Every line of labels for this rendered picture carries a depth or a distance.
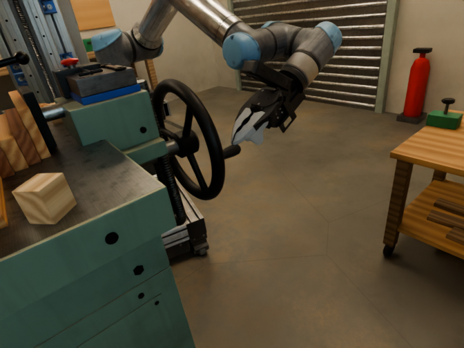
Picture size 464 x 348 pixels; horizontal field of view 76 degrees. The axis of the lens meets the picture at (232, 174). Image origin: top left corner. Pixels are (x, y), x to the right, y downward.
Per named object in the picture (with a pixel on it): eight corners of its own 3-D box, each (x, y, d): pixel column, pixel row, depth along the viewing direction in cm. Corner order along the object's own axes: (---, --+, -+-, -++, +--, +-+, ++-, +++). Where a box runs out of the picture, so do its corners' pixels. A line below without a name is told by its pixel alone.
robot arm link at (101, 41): (94, 71, 116) (81, 33, 110) (125, 63, 124) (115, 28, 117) (108, 72, 108) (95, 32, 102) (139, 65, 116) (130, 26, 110)
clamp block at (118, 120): (161, 137, 56) (149, 90, 52) (89, 163, 50) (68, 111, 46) (132, 122, 67) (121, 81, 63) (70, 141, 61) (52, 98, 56)
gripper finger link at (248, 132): (251, 161, 64) (277, 130, 65) (238, 143, 60) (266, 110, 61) (242, 157, 66) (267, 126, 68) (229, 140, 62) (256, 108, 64)
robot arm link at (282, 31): (248, 22, 71) (285, 32, 65) (276, 17, 77) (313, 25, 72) (245, 56, 76) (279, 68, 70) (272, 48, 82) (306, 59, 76)
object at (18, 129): (41, 161, 45) (25, 128, 42) (28, 166, 44) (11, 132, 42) (27, 133, 59) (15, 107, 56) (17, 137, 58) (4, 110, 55)
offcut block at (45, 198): (53, 204, 34) (37, 172, 32) (77, 204, 33) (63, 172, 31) (29, 224, 31) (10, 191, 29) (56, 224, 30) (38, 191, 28)
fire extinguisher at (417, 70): (426, 118, 266) (441, 46, 237) (417, 124, 257) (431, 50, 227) (404, 114, 279) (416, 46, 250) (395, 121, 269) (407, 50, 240)
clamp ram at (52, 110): (94, 134, 52) (74, 82, 47) (47, 149, 48) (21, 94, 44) (81, 124, 58) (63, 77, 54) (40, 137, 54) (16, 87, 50)
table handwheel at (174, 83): (153, 68, 72) (176, 170, 88) (67, 88, 63) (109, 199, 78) (224, 88, 52) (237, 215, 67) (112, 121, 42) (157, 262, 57)
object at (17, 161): (29, 167, 44) (13, 137, 41) (14, 172, 43) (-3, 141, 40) (18, 137, 57) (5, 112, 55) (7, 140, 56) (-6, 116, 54)
